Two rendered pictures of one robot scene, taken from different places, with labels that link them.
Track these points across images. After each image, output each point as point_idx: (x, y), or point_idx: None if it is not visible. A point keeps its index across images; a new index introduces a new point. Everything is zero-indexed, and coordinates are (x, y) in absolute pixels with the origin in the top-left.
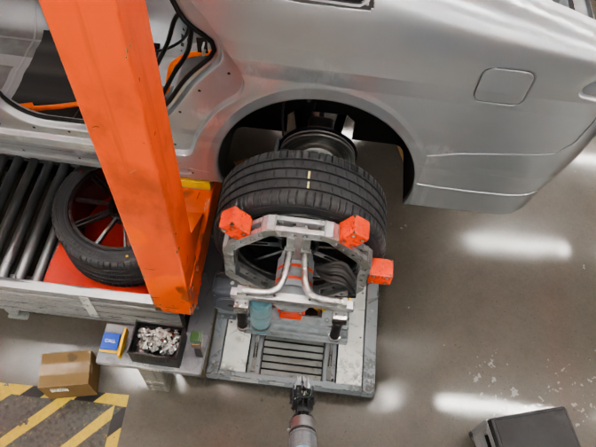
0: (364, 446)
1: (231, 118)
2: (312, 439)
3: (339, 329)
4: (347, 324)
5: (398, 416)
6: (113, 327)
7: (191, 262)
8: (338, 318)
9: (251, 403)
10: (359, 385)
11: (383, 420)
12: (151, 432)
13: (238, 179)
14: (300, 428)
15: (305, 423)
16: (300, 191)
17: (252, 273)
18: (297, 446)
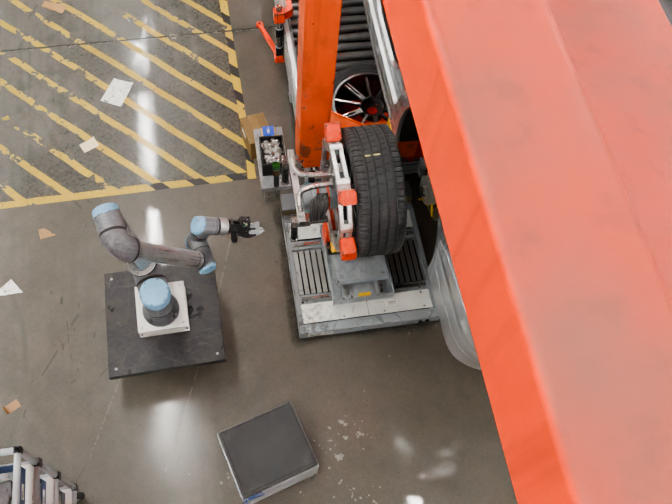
0: (260, 340)
1: (408, 100)
2: (212, 227)
3: (291, 228)
4: (347, 296)
5: (291, 362)
6: (279, 130)
7: (317, 136)
8: (291, 217)
9: (271, 255)
10: (304, 322)
11: (284, 351)
12: (234, 199)
13: (369, 125)
14: (217, 219)
15: (221, 222)
16: (360, 152)
17: None
18: (204, 217)
